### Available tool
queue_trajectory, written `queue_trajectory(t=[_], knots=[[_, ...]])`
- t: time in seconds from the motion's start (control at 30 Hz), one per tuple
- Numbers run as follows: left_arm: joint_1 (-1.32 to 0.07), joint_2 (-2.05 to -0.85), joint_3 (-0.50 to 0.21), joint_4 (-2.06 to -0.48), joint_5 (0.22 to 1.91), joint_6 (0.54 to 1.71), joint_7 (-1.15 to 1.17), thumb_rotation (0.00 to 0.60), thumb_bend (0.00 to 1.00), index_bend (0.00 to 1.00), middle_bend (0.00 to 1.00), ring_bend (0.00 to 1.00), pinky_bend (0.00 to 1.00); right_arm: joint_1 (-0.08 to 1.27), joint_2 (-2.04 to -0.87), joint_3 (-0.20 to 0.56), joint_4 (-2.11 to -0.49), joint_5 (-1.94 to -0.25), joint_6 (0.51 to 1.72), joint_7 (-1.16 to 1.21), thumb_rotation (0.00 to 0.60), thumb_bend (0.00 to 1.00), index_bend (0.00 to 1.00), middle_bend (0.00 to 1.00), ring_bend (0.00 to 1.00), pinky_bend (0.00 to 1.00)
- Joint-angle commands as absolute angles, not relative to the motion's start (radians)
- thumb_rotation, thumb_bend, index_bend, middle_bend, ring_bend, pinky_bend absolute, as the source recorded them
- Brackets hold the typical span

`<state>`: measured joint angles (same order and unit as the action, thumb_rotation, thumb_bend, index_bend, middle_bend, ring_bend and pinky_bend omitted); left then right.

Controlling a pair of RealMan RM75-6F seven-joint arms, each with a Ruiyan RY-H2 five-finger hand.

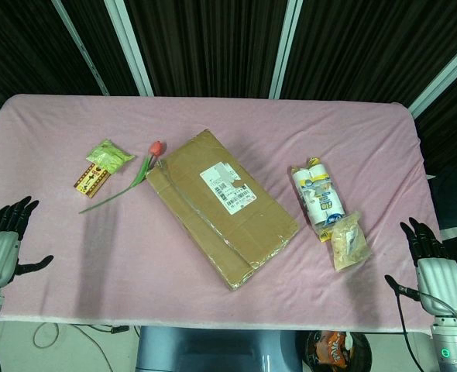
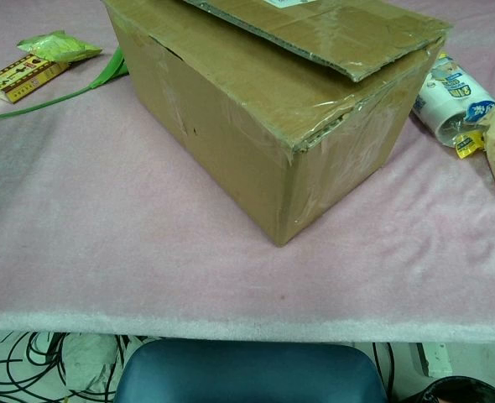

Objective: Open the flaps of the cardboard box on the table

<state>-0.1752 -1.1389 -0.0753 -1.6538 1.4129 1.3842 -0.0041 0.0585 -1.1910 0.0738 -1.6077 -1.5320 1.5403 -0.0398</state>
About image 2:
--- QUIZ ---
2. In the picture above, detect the white plastic bag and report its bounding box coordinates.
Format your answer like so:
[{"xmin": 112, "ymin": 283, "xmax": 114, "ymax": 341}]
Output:
[{"xmin": 60, "ymin": 333, "xmax": 122, "ymax": 391}]

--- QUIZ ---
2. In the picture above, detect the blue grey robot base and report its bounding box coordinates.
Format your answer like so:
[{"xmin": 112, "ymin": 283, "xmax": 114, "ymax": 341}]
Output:
[{"xmin": 113, "ymin": 338, "xmax": 389, "ymax": 403}]

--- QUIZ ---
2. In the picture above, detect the black floor cable bundle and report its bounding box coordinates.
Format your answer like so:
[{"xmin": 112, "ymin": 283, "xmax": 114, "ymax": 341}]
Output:
[{"xmin": 0, "ymin": 331, "xmax": 125, "ymax": 403}]

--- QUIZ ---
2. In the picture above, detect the yellow brown small carton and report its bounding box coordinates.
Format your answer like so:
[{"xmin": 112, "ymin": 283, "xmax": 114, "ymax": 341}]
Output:
[{"xmin": 0, "ymin": 53, "xmax": 70, "ymax": 104}]

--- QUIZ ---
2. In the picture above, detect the white table leg bracket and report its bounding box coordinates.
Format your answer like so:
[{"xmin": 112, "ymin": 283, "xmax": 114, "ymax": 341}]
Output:
[{"xmin": 414, "ymin": 343, "xmax": 454, "ymax": 377}]

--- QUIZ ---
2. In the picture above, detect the brown cardboard shipping box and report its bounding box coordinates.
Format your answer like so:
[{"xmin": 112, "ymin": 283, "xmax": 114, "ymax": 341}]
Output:
[{"xmin": 100, "ymin": 0, "xmax": 454, "ymax": 249}]

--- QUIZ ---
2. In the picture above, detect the pink fleece table cloth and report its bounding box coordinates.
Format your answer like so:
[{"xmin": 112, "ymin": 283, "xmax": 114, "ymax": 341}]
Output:
[{"xmin": 0, "ymin": 0, "xmax": 495, "ymax": 343}]

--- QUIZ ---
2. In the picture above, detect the green snack packet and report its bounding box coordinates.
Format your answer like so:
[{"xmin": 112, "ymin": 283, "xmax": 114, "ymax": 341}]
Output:
[{"xmin": 16, "ymin": 29, "xmax": 104, "ymax": 64}]

